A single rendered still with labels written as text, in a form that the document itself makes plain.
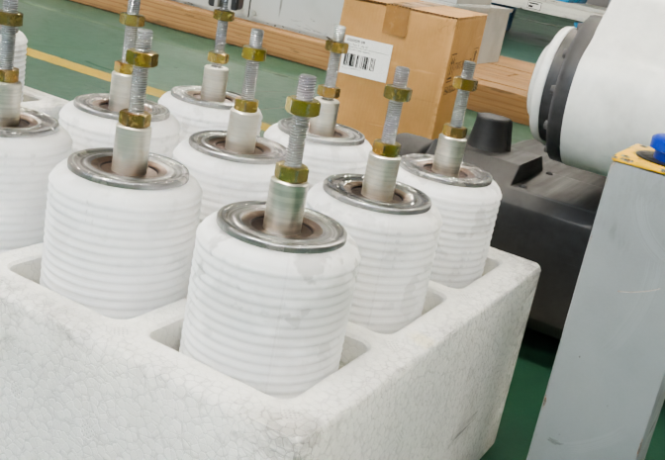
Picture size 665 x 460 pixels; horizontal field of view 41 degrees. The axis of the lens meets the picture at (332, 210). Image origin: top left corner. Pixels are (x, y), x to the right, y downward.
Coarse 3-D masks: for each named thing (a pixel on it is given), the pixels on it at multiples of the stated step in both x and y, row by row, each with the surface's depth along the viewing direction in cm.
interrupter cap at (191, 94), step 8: (176, 88) 82; (184, 88) 83; (192, 88) 83; (200, 88) 84; (176, 96) 79; (184, 96) 79; (192, 96) 80; (200, 96) 82; (232, 96) 83; (200, 104) 78; (208, 104) 78; (216, 104) 78; (224, 104) 79; (232, 104) 80
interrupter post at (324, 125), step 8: (320, 96) 76; (328, 104) 75; (336, 104) 75; (320, 112) 75; (328, 112) 75; (336, 112) 75; (312, 120) 76; (320, 120) 75; (328, 120) 75; (312, 128) 76; (320, 128) 75; (328, 128) 75; (328, 136) 76
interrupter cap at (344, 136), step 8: (280, 120) 77; (288, 120) 78; (280, 128) 75; (288, 128) 75; (336, 128) 78; (344, 128) 79; (312, 136) 74; (320, 136) 74; (336, 136) 77; (344, 136) 76; (352, 136) 76; (360, 136) 77; (336, 144) 73; (344, 144) 73; (352, 144) 74
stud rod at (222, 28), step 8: (224, 0) 78; (224, 8) 79; (224, 24) 79; (216, 32) 80; (224, 32) 79; (216, 40) 80; (224, 40) 80; (216, 48) 80; (224, 48) 80; (216, 64) 80
